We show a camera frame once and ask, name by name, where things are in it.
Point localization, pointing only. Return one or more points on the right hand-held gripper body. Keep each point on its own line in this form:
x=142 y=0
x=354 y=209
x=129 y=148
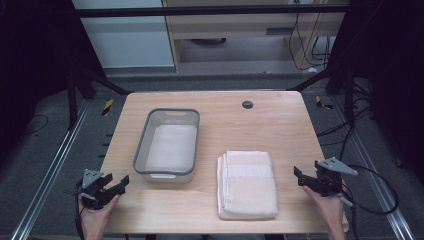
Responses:
x=331 y=183

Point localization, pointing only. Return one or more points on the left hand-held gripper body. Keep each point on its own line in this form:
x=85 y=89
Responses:
x=95 y=195

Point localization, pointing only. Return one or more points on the person's left hand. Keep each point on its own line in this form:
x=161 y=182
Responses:
x=95 y=218

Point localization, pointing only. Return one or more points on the person's right hand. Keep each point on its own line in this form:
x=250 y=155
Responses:
x=331 y=208

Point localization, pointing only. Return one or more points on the folded white towel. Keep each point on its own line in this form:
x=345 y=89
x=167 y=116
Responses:
x=248 y=186

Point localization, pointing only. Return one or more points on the yellow black tape strip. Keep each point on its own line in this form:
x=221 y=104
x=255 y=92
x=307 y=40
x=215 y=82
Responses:
x=107 y=107
x=322 y=103

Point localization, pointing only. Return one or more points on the grey-rimmed clear plastic tub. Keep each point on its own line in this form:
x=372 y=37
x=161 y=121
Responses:
x=171 y=146

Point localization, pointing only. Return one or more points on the black metal stand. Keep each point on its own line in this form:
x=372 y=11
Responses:
x=71 y=100
x=349 y=100

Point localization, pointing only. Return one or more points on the dark curtain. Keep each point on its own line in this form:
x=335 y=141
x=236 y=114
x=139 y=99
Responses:
x=390 y=76
x=33 y=66

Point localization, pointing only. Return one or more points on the white cabinet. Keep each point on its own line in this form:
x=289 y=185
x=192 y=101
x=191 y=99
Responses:
x=130 y=40

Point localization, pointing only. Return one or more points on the light wooden desk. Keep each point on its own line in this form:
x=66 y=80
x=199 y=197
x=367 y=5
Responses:
x=233 y=25

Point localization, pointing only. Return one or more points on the aluminium floor rail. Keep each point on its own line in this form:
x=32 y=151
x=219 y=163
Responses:
x=50 y=170
x=376 y=176

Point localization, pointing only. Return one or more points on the black horizontal frame bar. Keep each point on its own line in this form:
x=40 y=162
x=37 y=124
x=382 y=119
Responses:
x=206 y=11

